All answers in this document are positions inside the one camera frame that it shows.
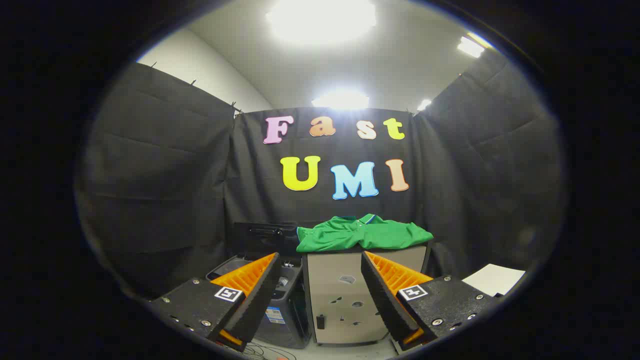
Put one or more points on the beige cabinet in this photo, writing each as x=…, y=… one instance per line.
x=335, y=290

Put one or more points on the green polo shirt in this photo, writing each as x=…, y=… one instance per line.
x=365, y=235

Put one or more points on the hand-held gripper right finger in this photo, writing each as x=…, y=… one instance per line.
x=382, y=300

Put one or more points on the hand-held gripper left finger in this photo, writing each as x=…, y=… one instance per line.
x=257, y=300

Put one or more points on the dark grey washing machine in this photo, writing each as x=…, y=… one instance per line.
x=290, y=320

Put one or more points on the large ceiling light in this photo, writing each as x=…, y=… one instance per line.
x=320, y=20

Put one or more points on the white paper sheet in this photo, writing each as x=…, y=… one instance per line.
x=495, y=279

